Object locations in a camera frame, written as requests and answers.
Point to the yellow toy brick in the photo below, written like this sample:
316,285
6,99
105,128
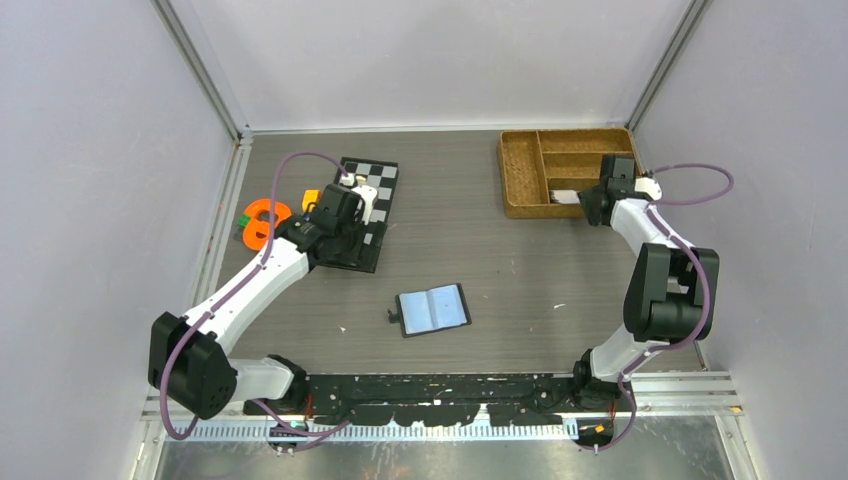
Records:
310,200

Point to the woven wicker tray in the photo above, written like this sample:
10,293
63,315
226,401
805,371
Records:
535,162

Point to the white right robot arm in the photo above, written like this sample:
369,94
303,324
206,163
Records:
670,298

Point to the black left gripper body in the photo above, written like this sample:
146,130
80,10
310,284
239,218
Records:
349,249

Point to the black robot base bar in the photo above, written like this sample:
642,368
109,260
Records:
442,400

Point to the black leather card holder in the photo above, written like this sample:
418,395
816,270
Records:
429,311

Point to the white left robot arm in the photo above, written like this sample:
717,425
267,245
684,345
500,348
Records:
189,360

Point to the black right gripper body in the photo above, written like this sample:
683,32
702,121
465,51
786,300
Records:
589,199

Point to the orange curved toy track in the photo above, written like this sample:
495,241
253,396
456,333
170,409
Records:
263,213

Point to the black and silver chessboard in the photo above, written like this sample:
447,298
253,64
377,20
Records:
381,176

